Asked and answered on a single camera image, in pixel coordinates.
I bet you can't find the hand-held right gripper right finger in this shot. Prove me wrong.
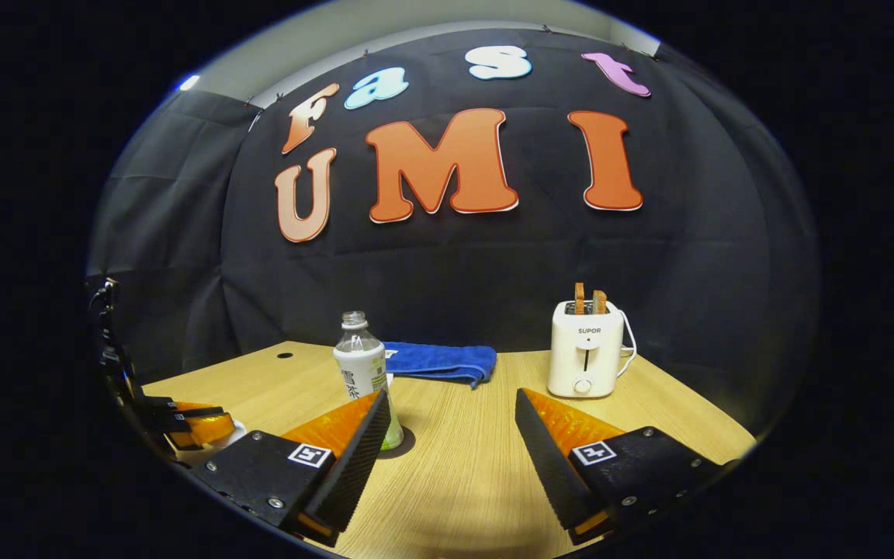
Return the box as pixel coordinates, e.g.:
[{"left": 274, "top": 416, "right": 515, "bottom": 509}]
[{"left": 515, "top": 388, "right": 735, "bottom": 546}]

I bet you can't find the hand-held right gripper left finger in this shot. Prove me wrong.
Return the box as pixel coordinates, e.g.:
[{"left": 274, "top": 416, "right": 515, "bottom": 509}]
[{"left": 187, "top": 390, "right": 392, "bottom": 547}]

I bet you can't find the dark round coaster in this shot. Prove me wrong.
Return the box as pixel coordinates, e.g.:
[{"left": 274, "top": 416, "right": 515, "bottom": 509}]
[{"left": 376, "top": 425, "right": 417, "bottom": 460}]

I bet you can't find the water bottle with white label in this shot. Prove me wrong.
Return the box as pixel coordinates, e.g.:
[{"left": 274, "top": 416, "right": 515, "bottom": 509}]
[{"left": 332, "top": 311, "right": 405, "bottom": 451}]

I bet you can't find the white toaster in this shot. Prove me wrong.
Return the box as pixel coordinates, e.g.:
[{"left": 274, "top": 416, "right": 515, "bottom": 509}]
[{"left": 547, "top": 300, "right": 625, "bottom": 399}]

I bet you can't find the blue folded towel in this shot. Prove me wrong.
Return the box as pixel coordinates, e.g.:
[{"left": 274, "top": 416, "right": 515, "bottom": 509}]
[{"left": 383, "top": 342, "right": 497, "bottom": 389}]

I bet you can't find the white toaster cable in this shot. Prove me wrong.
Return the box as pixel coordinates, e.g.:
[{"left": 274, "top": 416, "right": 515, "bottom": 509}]
[{"left": 615, "top": 307, "right": 639, "bottom": 380}]

